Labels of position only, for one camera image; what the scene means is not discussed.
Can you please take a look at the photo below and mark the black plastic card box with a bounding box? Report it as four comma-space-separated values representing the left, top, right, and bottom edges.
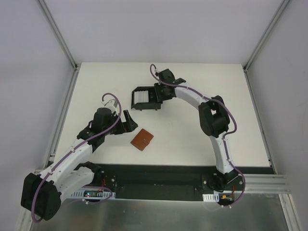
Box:
131, 86, 162, 111

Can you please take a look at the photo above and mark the brown leather card holder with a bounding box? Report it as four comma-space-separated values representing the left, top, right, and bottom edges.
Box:
130, 128, 154, 151

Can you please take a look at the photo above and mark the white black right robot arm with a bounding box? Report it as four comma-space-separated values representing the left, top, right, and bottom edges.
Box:
150, 64, 239, 192

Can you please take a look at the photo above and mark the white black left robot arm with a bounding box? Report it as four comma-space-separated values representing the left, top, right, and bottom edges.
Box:
21, 106, 138, 223

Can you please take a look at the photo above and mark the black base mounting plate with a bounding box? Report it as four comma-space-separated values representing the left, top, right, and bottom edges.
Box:
100, 164, 244, 201

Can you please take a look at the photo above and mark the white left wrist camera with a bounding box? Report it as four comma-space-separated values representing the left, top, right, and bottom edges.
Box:
102, 99, 119, 115

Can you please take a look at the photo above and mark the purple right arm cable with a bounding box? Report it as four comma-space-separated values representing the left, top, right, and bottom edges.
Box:
149, 64, 246, 209

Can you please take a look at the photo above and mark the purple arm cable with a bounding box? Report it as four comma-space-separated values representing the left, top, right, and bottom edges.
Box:
31, 92, 122, 223
149, 64, 246, 209

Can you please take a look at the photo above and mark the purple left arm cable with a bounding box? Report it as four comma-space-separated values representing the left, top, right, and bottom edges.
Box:
31, 92, 122, 223

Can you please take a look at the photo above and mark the white left cable duct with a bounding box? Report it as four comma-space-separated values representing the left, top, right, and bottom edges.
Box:
68, 190, 116, 200

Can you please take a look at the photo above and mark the white cable duct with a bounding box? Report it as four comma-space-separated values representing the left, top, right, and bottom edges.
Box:
68, 190, 116, 200
203, 192, 235, 203

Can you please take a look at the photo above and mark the left rear aluminium post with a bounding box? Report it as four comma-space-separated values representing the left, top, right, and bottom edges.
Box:
37, 0, 78, 71

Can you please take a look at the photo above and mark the aluminium post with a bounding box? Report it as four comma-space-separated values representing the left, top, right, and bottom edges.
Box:
243, 0, 292, 73
37, 0, 78, 71

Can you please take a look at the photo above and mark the white right cable duct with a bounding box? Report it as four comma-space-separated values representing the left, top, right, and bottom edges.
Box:
203, 192, 235, 203

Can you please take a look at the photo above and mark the right rear aluminium post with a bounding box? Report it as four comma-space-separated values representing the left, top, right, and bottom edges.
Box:
243, 0, 292, 73

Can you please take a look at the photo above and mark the right aluminium side rail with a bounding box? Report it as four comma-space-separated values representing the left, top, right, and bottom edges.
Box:
243, 66, 301, 231

